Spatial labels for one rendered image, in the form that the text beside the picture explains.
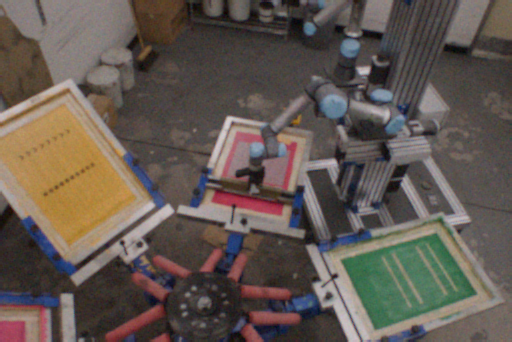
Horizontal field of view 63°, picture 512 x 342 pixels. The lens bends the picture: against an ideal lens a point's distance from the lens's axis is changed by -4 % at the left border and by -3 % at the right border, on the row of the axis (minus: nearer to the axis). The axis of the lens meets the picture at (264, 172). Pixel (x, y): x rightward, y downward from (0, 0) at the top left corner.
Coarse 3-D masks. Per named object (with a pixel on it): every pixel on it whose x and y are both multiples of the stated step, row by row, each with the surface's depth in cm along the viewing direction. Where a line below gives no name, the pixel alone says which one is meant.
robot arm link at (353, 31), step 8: (352, 8) 261; (360, 8) 258; (352, 16) 263; (360, 16) 262; (352, 24) 267; (360, 24) 267; (344, 32) 274; (352, 32) 270; (360, 32) 272; (360, 40) 277
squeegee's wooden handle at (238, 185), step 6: (222, 180) 243; (228, 180) 243; (234, 180) 243; (240, 180) 244; (228, 186) 246; (234, 186) 245; (240, 186) 243; (246, 186) 242; (258, 186) 241; (264, 186) 242; (246, 192) 246; (258, 192) 244; (264, 192) 243; (270, 192) 242; (276, 192) 241; (276, 198) 244
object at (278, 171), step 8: (296, 144) 280; (288, 152) 275; (264, 160) 269; (272, 160) 269; (280, 160) 270; (288, 160) 270; (272, 168) 265; (280, 168) 265; (288, 168) 266; (272, 176) 261; (280, 176) 261; (288, 176) 261; (272, 184) 257; (280, 184) 257; (288, 184) 257; (256, 200) 248; (264, 200) 248; (248, 208) 244; (256, 208) 244; (264, 208) 245; (272, 208) 245; (280, 208) 245
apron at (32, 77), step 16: (0, 16) 284; (0, 32) 288; (16, 32) 304; (0, 48) 290; (16, 48) 305; (32, 48) 325; (0, 64) 293; (16, 64) 311; (32, 64) 326; (0, 80) 296; (16, 80) 311; (32, 80) 329; (48, 80) 350; (16, 96) 314; (32, 96) 336
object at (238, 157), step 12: (240, 132) 285; (240, 144) 277; (228, 156) 270; (240, 156) 270; (228, 168) 263; (240, 168) 264; (216, 192) 250; (228, 192) 251; (228, 204) 245; (240, 204) 245
